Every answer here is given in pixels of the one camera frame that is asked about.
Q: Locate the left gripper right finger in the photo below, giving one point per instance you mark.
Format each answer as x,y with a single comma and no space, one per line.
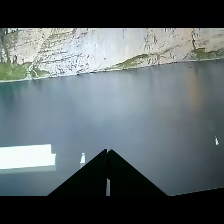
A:
130,180

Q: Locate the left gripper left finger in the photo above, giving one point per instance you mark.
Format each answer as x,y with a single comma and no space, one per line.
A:
88,180

